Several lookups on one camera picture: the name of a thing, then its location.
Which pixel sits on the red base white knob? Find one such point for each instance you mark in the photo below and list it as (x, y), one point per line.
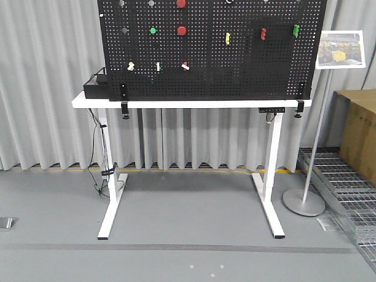
(185, 66)

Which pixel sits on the yellow base white knob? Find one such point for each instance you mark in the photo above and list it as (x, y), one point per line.
(131, 66)

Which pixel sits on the left black table clamp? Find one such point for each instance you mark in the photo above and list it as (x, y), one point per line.
(124, 101)

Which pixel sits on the black table clamp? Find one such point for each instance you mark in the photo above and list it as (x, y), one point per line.
(300, 106)
(124, 101)

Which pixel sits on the desk height control panel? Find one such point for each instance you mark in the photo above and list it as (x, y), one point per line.
(272, 110)

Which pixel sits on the white standing desk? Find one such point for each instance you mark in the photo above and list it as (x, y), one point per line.
(263, 183)

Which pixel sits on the black perforated pegboard panel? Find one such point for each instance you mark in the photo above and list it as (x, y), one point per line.
(247, 69)

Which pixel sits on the black metal tray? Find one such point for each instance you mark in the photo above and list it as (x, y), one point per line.
(94, 91)

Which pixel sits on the black power box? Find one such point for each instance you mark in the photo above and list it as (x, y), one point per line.
(102, 79)

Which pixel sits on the lower red round button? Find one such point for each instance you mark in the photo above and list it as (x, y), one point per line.
(182, 30)

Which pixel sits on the red round button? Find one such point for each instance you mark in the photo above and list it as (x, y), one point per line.
(182, 30)
(181, 3)

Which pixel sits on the right black table clamp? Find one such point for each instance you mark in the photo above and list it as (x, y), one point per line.
(300, 106)

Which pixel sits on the silver sign stand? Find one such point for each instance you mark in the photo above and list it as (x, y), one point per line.
(304, 202)

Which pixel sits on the upper red round button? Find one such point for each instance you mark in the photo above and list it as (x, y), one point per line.
(181, 3)

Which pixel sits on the grey curtain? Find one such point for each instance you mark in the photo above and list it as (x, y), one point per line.
(49, 49)

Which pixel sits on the brown cardboard box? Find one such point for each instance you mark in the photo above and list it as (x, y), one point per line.
(358, 142)

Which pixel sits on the metal floor grating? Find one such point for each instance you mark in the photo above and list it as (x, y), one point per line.
(349, 197)

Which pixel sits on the printed photo sign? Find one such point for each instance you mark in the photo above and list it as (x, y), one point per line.
(341, 50)

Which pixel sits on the small metal floor plate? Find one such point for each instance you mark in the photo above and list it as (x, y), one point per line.
(6, 223)

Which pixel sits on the red toggle switch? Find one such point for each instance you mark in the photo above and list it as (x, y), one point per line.
(263, 34)

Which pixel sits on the green toggle switch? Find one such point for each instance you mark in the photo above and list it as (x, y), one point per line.
(296, 30)

